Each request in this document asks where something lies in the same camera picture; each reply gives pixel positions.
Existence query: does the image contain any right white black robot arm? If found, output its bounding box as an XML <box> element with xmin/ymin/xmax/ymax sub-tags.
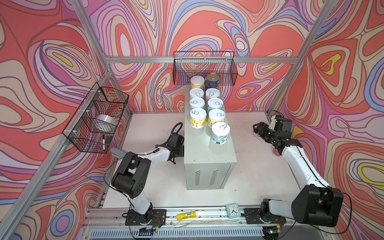
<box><xmin>253</xmin><ymin>115</ymin><xmax>344</xmax><ymax>227</ymax></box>

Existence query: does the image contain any yellow label can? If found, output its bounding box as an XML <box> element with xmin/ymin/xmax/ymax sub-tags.
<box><xmin>208</xmin><ymin>109</ymin><xmax>226</xmax><ymax>128</ymax></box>

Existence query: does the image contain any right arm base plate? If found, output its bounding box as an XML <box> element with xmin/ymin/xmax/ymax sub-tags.
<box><xmin>241</xmin><ymin>208</ymin><xmax>287</xmax><ymax>225</ymax></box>

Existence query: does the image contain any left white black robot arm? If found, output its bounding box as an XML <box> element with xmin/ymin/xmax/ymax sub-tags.
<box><xmin>111</xmin><ymin>133</ymin><xmax>185</xmax><ymax>215</ymax></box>

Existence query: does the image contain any small green alarm clock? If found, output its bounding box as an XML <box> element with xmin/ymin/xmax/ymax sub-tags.
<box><xmin>226</xmin><ymin>203</ymin><xmax>241</xmax><ymax>219</ymax></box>

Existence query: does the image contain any black wire basket left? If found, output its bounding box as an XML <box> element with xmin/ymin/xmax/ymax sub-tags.
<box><xmin>63</xmin><ymin>83</ymin><xmax>129</xmax><ymax>154</ymax></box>

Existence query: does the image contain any black wire basket back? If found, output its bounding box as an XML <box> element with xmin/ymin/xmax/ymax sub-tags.
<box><xmin>173</xmin><ymin>50</ymin><xmax>238</xmax><ymax>86</ymax></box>

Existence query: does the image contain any black wire basket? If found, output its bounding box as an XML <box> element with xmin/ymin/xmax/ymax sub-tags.
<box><xmin>173</xmin><ymin>50</ymin><xmax>238</xmax><ymax>86</ymax></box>
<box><xmin>63</xmin><ymin>83</ymin><xmax>129</xmax><ymax>154</ymax></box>

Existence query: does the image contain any blue label tin can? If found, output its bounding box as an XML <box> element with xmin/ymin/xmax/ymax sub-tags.
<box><xmin>205</xmin><ymin>73</ymin><xmax>221</xmax><ymax>90</ymax></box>

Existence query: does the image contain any pink label pull-tab can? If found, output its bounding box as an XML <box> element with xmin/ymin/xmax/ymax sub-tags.
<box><xmin>189</xmin><ymin>88</ymin><xmax>205</xmax><ymax>99</ymax></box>

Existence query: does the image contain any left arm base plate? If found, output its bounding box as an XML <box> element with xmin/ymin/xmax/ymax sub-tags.
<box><xmin>122</xmin><ymin>209</ymin><xmax>167</xmax><ymax>227</ymax></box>

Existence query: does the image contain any white tape roll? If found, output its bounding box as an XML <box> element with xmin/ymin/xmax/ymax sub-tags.
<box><xmin>96</xmin><ymin>114</ymin><xmax>118</xmax><ymax>126</ymax></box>

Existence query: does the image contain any grey blue sponge block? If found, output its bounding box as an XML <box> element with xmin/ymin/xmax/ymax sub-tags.
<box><xmin>110</xmin><ymin>148</ymin><xmax>126</xmax><ymax>159</ymax></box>

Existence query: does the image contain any green orange peach can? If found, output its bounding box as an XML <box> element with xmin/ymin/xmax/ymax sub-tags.
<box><xmin>190</xmin><ymin>76</ymin><xmax>205</xmax><ymax>90</ymax></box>

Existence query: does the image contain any grey metal cabinet box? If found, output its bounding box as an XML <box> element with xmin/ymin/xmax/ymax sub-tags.
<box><xmin>184</xmin><ymin>84</ymin><xmax>238</xmax><ymax>190</ymax></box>

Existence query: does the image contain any yellow label tag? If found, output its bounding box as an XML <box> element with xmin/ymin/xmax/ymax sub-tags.
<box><xmin>177</xmin><ymin>211</ymin><xmax>197</xmax><ymax>221</ymax></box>

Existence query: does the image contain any black marker pen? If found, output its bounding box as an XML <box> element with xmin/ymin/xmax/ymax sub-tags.
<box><xmin>102</xmin><ymin>135</ymin><xmax>106</xmax><ymax>152</ymax></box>

